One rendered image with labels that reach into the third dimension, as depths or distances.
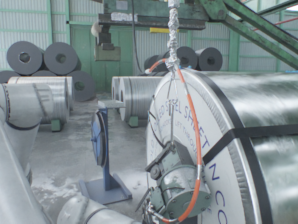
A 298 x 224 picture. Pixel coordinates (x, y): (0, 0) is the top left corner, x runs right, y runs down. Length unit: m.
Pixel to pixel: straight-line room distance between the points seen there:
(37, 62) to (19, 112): 11.43
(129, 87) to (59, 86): 1.70
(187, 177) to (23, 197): 0.48
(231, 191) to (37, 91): 0.67
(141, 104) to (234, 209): 5.25
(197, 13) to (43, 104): 1.30
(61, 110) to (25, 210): 5.39
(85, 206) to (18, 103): 0.42
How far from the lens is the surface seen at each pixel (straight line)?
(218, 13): 1.81
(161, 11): 1.69
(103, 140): 2.36
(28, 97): 0.80
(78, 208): 0.50
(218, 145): 0.75
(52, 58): 12.11
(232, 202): 0.74
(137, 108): 5.89
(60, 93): 5.77
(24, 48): 12.38
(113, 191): 2.85
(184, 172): 0.77
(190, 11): 1.77
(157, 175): 0.91
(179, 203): 0.76
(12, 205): 0.45
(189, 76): 0.92
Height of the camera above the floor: 1.33
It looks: 9 degrees down
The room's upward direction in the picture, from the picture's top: straight up
